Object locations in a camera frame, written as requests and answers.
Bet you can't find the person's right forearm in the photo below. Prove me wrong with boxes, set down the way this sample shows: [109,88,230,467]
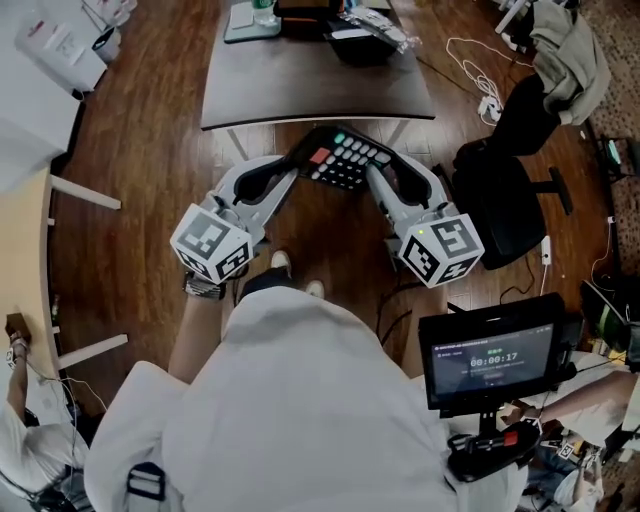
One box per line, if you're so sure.
[402,284,449,380]

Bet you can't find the grey jacket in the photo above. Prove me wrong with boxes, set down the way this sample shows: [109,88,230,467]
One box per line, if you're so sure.
[528,0,613,127]

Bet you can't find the white table leg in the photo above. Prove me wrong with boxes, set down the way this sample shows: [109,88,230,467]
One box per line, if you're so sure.
[386,119,415,152]
[226,126,250,162]

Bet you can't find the white cable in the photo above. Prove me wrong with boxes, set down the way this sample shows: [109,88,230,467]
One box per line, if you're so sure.
[444,37,537,127]

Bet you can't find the green and black bag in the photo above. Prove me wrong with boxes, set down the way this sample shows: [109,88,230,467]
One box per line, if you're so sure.
[579,278,640,372]

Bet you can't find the black open box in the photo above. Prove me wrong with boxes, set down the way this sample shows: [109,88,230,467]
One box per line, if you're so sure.
[324,27,397,67]

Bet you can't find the small white table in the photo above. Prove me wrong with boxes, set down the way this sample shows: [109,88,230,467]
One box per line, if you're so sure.
[492,0,533,35]

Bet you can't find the white flat box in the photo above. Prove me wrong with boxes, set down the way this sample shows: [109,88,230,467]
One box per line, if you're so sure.
[229,2,256,29]

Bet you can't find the black metal rack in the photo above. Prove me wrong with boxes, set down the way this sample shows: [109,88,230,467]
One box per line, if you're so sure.
[596,133,640,182]

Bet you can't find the black monitor screen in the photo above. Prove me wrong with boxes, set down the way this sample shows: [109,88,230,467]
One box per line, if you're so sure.
[418,293,567,420]

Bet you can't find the white paper sheet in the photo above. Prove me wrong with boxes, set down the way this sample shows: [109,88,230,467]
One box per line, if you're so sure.
[328,28,375,45]

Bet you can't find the black monitor mount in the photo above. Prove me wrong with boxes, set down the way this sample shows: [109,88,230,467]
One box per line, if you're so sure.
[445,409,544,484]

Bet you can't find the beige wooden table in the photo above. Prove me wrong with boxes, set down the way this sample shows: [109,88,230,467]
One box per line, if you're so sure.
[0,167,129,372]

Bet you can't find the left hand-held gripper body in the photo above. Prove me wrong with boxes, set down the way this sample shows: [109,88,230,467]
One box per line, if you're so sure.
[169,190,271,285]

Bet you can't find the white power strip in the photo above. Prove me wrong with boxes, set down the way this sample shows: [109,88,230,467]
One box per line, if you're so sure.
[477,95,504,127]

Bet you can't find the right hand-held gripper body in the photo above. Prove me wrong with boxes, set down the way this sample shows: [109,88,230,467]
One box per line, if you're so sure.
[384,202,485,289]

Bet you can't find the person's white shirt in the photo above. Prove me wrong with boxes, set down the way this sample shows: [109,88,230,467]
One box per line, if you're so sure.
[83,287,530,512]

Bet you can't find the person's left forearm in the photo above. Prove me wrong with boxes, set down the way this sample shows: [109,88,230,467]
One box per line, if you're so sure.
[167,294,236,382]

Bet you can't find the metal wrist bracelet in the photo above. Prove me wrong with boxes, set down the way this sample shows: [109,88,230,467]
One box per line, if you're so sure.
[181,272,227,303]

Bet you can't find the white trash bin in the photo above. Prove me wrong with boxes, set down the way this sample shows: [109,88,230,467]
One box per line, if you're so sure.
[91,25,123,64]

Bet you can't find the black office chair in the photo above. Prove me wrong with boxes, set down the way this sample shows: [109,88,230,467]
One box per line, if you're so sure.
[451,74,574,272]

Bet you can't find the clear plastic water bottle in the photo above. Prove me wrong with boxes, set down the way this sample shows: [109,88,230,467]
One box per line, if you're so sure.
[251,0,279,26]

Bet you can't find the black calculator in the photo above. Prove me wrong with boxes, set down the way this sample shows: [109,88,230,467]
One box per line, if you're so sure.
[288,124,394,192]

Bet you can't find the row of pink containers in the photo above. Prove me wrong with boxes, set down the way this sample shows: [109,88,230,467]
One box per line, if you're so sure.
[82,0,139,26]

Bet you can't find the black strap buckle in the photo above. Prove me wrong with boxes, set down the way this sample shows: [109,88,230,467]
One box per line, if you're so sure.
[125,462,167,505]

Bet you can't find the person's black trousers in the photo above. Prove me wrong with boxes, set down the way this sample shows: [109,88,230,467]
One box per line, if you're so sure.
[239,267,294,302]

